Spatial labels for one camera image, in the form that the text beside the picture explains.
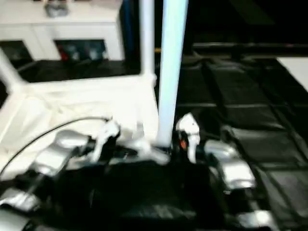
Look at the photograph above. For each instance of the small white jar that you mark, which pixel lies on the small white jar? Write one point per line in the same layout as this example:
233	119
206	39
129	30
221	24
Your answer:
94	55
75	55

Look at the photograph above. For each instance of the bag of black parts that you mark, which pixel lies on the bag of black parts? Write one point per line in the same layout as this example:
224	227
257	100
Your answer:
56	9

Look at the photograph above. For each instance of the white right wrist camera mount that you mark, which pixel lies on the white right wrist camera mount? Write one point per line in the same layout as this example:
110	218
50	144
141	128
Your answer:
190	122

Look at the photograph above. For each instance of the white sideboard cabinet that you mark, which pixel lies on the white sideboard cabinet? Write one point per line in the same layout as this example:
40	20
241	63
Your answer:
84	29

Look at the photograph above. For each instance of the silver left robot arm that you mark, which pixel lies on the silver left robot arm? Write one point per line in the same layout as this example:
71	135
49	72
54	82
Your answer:
57	149

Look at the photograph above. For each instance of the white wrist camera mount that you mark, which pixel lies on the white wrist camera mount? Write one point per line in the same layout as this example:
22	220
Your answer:
190	122
106	130

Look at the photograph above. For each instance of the white flat panel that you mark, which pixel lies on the white flat panel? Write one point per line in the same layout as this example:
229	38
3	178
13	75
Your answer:
296	69

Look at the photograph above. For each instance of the long black bar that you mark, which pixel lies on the long black bar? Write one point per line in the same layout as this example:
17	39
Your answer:
240	45

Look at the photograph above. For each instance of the white plastic table top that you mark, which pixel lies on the white plastic table top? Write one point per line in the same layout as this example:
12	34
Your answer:
72	101

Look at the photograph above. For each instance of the red bottle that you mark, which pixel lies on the red bottle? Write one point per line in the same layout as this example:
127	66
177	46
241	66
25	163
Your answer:
63	55

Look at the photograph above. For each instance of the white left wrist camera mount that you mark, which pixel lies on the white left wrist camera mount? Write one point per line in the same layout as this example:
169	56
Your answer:
106	130

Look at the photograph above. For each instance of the black glossy mat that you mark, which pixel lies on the black glossy mat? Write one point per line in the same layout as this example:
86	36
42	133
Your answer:
240	96

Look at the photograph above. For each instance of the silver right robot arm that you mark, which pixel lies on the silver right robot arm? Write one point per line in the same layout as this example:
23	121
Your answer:
235	173

